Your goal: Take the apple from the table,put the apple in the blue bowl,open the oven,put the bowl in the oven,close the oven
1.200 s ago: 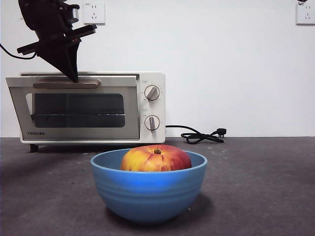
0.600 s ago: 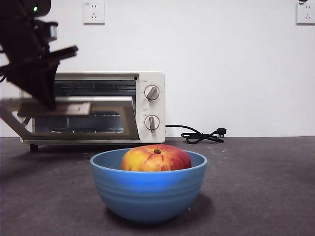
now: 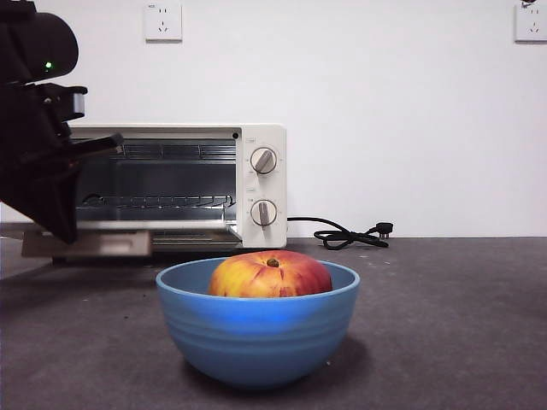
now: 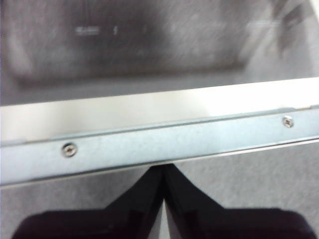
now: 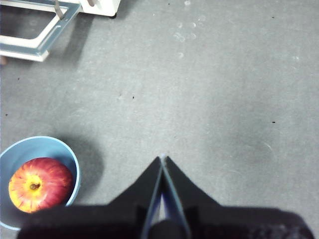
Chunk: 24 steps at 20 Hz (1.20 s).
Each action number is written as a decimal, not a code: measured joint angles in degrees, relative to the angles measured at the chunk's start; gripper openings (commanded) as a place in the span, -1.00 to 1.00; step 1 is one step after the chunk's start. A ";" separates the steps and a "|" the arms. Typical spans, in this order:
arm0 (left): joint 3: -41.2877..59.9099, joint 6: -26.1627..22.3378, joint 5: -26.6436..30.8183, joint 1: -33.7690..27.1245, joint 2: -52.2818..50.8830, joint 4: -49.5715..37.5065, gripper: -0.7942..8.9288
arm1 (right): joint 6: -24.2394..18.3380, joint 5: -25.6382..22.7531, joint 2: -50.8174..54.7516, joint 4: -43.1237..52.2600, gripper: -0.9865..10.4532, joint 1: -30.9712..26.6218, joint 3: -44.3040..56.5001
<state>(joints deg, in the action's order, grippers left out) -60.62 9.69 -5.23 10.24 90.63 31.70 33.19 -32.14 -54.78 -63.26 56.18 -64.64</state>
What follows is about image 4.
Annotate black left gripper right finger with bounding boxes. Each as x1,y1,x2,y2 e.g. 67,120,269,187
163,165,312,239

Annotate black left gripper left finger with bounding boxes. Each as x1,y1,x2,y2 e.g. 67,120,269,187
11,166,165,239

